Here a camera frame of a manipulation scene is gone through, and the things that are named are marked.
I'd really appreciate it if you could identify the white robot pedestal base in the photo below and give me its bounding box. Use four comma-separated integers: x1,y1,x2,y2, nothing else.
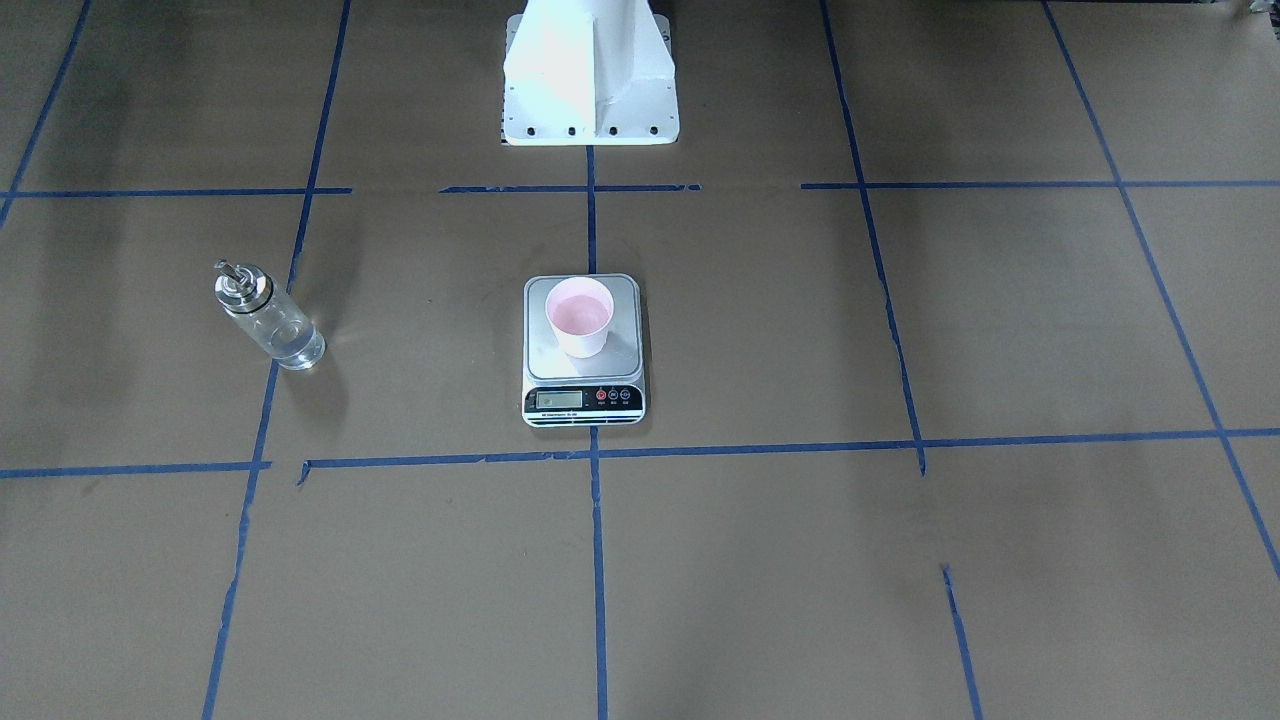
500,1,681,146

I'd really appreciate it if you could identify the glass sauce dispenser bottle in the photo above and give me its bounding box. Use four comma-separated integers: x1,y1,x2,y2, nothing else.
214,259,326,372

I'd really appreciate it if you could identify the pink paper cup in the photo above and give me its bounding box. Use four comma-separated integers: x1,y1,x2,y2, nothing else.
544,275,614,359

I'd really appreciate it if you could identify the digital kitchen scale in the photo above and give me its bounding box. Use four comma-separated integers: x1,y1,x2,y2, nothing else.
521,273,648,427

